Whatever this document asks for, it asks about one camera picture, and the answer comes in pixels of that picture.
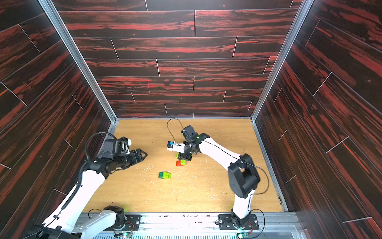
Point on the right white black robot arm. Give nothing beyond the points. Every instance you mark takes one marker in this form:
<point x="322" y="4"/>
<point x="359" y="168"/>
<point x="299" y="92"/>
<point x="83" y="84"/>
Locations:
<point x="242" y="173"/>

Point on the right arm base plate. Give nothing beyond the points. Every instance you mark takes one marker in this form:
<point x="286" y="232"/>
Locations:
<point x="229" y="222"/>

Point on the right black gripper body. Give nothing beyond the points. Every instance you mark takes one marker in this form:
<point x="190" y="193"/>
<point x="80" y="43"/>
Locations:
<point x="189" y="151"/>

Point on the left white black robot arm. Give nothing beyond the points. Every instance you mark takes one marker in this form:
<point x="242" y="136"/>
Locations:
<point x="61" y="224"/>

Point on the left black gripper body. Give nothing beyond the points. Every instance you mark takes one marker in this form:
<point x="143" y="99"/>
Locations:
<point x="123" y="161"/>

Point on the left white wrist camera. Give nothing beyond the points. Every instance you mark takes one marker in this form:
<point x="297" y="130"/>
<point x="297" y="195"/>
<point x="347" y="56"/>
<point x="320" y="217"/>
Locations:
<point x="125" y="143"/>

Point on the aluminium front rail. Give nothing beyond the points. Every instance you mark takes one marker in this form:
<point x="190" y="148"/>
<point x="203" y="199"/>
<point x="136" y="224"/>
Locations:
<point x="202" y="226"/>

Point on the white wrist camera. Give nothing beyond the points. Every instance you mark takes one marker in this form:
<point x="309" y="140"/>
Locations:
<point x="177" y="147"/>
<point x="125" y="143"/>

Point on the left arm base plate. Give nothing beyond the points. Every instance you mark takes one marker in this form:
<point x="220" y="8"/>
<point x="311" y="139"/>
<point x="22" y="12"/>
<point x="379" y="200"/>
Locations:
<point x="131" y="222"/>

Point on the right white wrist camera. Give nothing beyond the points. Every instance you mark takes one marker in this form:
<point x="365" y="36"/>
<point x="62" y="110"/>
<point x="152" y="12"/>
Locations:
<point x="177" y="147"/>

